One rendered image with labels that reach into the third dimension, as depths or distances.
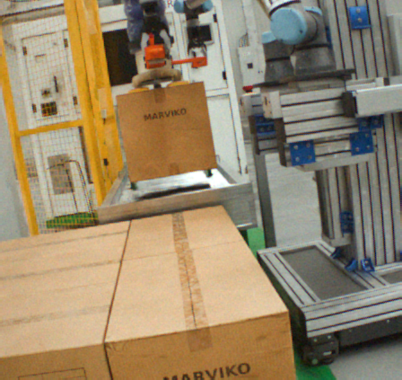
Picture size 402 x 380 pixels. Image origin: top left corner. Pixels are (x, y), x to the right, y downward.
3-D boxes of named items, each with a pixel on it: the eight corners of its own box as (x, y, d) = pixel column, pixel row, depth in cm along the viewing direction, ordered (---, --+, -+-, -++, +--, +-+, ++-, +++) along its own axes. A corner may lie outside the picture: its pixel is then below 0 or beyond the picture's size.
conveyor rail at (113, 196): (131, 179, 461) (127, 158, 458) (136, 178, 461) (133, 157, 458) (105, 251, 233) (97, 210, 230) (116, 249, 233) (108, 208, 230)
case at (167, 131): (135, 167, 292) (123, 97, 286) (205, 155, 294) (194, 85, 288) (130, 183, 233) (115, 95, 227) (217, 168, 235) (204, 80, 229)
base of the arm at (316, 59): (327, 72, 187) (324, 46, 186) (342, 69, 172) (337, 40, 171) (289, 76, 186) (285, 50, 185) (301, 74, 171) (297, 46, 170)
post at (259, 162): (266, 264, 302) (242, 93, 286) (277, 262, 302) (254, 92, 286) (268, 268, 295) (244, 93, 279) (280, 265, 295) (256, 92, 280)
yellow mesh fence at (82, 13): (126, 225, 470) (88, -5, 437) (137, 223, 470) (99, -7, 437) (117, 262, 354) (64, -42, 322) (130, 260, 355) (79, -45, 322)
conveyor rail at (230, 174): (203, 167, 464) (200, 145, 461) (209, 166, 464) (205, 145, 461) (246, 226, 236) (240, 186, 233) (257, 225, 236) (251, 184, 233)
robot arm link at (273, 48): (258, 60, 227) (254, 31, 225) (278, 59, 236) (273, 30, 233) (278, 57, 218) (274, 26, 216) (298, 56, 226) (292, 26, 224)
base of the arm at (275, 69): (292, 78, 236) (289, 57, 234) (301, 76, 221) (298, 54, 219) (261, 83, 235) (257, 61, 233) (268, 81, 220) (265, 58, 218)
